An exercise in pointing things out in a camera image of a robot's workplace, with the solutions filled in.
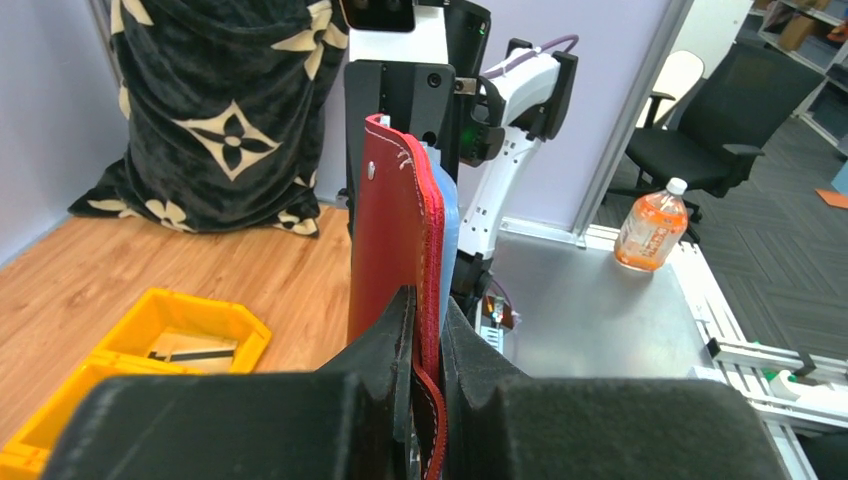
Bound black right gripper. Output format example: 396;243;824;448
343;60;505;199

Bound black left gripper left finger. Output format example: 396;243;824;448
43;287;416;479

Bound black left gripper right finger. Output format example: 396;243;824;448
441;304;785;479

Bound red leather card holder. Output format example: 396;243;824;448
347;113;448;479

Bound white cards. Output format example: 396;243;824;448
423;144;460;320

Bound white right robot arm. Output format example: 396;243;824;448
342;1;578;314

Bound beige striped cards in bin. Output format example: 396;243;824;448
147;331;238;363

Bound yellow bin with striped cards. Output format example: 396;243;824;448
92;288;271;374

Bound yellow bin with black holder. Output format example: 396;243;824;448
1;353;199;479

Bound orange drink bottle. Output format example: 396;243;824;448
613;177;689;272

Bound black floral blanket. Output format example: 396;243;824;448
69;0;349;237

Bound black office chair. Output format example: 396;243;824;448
606;42;828;243

